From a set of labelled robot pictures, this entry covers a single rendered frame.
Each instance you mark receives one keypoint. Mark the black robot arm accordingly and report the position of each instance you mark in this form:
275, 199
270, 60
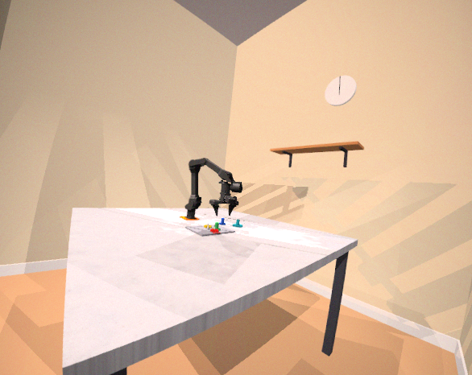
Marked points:
194, 200

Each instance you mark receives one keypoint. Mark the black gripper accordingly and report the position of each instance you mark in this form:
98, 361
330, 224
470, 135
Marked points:
215, 203

